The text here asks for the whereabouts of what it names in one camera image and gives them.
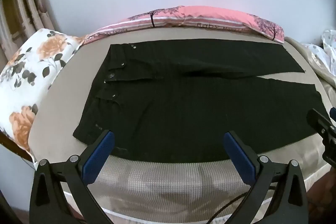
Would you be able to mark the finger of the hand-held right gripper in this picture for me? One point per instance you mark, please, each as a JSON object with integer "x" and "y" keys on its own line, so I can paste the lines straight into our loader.
{"x": 321, "y": 124}

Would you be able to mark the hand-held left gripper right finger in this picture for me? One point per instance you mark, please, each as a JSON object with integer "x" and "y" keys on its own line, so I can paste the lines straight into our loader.
{"x": 240, "y": 155}

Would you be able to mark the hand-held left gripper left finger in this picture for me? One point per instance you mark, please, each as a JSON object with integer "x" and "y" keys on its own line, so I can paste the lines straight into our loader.
{"x": 98, "y": 155}

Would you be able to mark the black pants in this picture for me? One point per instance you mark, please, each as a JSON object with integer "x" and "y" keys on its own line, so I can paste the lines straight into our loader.
{"x": 183, "y": 98}

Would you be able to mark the shiny beige blanket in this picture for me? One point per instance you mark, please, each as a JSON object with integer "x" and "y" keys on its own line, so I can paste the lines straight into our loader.
{"x": 312, "y": 61}

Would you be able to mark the white dotted cloth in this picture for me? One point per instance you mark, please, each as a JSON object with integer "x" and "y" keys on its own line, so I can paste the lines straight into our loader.
{"x": 326, "y": 48}

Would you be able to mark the white floral pillow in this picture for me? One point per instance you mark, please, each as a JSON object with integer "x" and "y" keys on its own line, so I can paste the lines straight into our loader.
{"x": 29, "y": 82}

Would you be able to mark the pink tree-print pillow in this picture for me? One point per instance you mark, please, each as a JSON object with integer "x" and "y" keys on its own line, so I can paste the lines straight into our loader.
{"x": 199, "y": 18}

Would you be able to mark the beige patterned curtain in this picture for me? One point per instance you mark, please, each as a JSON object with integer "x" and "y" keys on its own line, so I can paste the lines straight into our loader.
{"x": 23, "y": 6}

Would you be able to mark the wooden bed frame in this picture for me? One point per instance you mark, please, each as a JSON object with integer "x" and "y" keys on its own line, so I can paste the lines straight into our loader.
{"x": 13, "y": 146}

